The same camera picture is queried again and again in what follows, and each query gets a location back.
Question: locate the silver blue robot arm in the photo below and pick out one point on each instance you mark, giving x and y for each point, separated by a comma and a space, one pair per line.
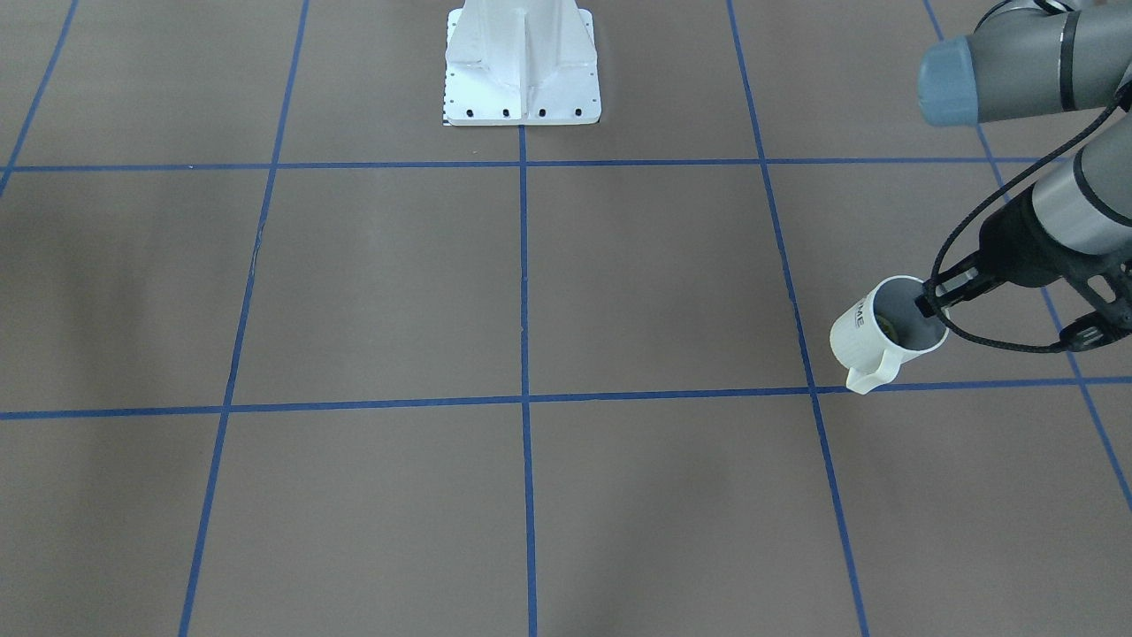
1026, 59

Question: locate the white mug grey inside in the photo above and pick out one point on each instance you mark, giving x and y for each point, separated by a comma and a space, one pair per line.
883, 331

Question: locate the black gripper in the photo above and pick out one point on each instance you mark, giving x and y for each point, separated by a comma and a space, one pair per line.
1010, 241

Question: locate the white pedestal column base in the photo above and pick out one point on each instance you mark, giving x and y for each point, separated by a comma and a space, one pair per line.
521, 64

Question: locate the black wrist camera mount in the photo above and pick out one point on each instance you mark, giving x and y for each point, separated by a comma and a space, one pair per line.
1108, 293

